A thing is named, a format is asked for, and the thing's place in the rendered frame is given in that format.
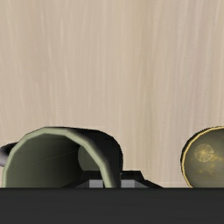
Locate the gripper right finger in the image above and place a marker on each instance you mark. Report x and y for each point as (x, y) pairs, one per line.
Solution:
(131, 176)

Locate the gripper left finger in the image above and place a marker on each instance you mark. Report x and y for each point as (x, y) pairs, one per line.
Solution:
(91, 178)

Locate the black mug with pale inside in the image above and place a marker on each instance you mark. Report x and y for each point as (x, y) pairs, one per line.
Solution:
(43, 157)

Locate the dark plate with yellow rim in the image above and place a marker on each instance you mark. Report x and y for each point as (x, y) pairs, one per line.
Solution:
(204, 163)

